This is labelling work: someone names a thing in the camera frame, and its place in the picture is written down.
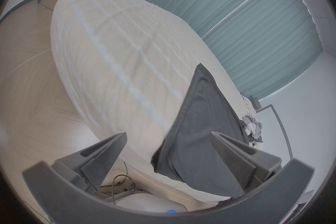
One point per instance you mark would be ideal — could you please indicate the white printed pillow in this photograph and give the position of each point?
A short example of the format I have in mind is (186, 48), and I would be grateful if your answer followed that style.
(248, 107)

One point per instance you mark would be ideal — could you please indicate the grey bedside table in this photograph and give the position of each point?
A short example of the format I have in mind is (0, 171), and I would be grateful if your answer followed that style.
(256, 102)

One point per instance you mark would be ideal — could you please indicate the bed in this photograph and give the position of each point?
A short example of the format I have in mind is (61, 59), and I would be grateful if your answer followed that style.
(118, 60)

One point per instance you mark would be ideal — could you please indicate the pile of clothes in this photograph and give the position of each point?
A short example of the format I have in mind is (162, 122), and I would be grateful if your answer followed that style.
(253, 128)

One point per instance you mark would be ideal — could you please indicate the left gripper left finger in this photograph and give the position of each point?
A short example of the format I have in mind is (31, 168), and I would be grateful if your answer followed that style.
(105, 162)

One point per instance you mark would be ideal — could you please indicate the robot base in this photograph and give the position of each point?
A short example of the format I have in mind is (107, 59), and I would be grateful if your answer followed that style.
(141, 202)

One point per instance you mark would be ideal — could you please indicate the black polo shirt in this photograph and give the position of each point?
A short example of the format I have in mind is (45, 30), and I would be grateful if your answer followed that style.
(199, 125)

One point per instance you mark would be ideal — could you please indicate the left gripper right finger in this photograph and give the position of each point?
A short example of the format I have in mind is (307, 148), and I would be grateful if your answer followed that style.
(236, 162)

